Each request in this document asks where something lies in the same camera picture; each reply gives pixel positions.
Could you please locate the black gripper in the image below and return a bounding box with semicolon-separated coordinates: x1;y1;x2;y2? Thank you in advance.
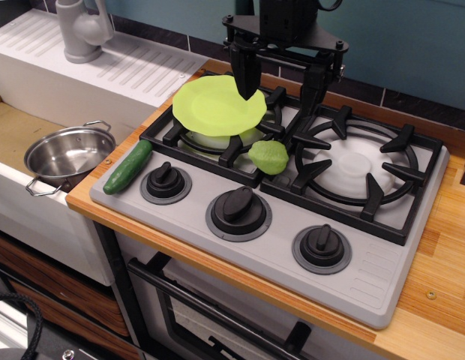
223;1;349;115

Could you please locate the light green toy cauliflower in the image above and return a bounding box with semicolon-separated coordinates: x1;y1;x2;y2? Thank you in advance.
248;140;289;175

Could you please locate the lime green plastic plate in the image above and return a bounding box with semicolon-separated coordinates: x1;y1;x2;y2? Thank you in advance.
172;75;267;137

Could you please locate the dark green toy pickle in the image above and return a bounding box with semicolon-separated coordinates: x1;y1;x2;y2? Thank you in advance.
103;139;153;195

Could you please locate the small stainless steel pot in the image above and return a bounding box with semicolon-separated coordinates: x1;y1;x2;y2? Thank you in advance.
24;120;116;197

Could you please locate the white toy sink unit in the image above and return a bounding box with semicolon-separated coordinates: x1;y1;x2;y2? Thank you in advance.
0;10;206;286

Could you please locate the white left burner disc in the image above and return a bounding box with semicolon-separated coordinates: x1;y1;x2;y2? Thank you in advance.
186;109;282;150

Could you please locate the white burner disc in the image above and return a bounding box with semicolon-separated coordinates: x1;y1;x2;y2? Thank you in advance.
186;109;282;150
302;135;409;199

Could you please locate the white right burner disc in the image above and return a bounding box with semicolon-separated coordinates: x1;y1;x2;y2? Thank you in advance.
302;135;409;199

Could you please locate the black left burner grate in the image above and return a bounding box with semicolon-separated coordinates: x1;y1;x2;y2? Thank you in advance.
141;71;301;187

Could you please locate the black burner grate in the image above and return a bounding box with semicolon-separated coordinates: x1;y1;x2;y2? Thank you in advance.
260;106;449;245
141;71;301;187

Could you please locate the black right burner grate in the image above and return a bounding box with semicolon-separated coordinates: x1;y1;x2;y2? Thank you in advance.
260;106;449;245

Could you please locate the black middle stove knob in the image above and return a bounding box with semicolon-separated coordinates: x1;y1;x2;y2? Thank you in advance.
205;186;272;242

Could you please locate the black stove knob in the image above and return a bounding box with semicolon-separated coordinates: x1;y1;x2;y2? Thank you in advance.
205;186;272;242
292;224;353;275
140;161;192;206

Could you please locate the black left stove knob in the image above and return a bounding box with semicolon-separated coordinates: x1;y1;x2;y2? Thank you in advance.
140;161;192;206

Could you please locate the black right stove knob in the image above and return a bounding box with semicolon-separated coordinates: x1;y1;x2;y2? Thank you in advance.
292;224;353;275

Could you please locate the grey toy faucet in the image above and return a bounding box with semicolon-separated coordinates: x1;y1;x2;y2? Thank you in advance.
55;0;114;64

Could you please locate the grey toy stove top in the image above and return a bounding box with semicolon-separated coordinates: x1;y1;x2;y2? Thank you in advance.
88;70;451;331

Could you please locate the toy oven door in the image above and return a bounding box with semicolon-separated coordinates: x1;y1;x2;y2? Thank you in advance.
117;235;376;359

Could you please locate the wooden drawer front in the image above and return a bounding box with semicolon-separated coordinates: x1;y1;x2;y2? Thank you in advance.
0;231;140;359

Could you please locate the black oven door handle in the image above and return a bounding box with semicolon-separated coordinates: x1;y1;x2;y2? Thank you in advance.
127;259;311;359

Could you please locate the black braided cable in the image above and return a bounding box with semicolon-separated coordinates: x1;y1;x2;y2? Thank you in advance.
0;292;44;356

